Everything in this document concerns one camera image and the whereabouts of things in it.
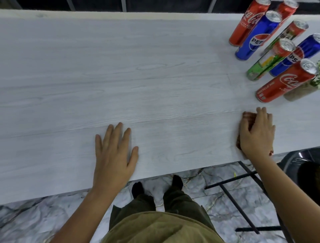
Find person's right forearm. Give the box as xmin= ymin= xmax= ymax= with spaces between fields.
xmin=247 ymin=152 xmax=320 ymax=243

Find blue soda can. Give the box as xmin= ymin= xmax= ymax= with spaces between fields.
xmin=235 ymin=11 xmax=283 ymax=61
xmin=269 ymin=33 xmax=320 ymax=77

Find person's left forearm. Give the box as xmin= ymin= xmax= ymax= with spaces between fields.
xmin=50 ymin=186 xmax=114 ymax=243

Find person's black shoe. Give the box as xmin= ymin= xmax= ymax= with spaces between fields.
xmin=172 ymin=175 xmax=184 ymax=191
xmin=131 ymin=182 xmax=145 ymax=200

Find person's left hand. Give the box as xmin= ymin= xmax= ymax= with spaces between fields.
xmin=93 ymin=122 xmax=139 ymax=194

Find person's left black shoe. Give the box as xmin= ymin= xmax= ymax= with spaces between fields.
xmin=131 ymin=182 xmax=145 ymax=200

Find person's right hand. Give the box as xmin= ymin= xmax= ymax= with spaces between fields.
xmin=239 ymin=107 xmax=276 ymax=161

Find khaki shirt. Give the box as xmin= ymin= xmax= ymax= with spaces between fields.
xmin=100 ymin=211 xmax=225 ymax=243

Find beige drink can green print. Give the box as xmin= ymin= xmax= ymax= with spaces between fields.
xmin=284 ymin=60 xmax=320 ymax=102

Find green white drink can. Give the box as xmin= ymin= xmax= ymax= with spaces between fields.
xmin=246 ymin=38 xmax=296 ymax=81
xmin=260 ymin=20 xmax=309 ymax=57

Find black metal table frame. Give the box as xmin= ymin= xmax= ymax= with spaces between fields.
xmin=204 ymin=161 xmax=295 ymax=243

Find person's right black shoe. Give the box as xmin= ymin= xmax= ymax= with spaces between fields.
xmin=172 ymin=175 xmax=184 ymax=191

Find olive green trousers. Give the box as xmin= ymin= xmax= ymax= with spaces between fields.
xmin=109 ymin=185 xmax=216 ymax=232

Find red soda can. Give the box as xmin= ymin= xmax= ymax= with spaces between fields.
xmin=261 ymin=0 xmax=299 ymax=45
xmin=229 ymin=0 xmax=271 ymax=47
xmin=255 ymin=59 xmax=318 ymax=103

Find brown red cleaning cloth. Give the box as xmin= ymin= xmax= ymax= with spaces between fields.
xmin=236 ymin=111 xmax=274 ymax=157

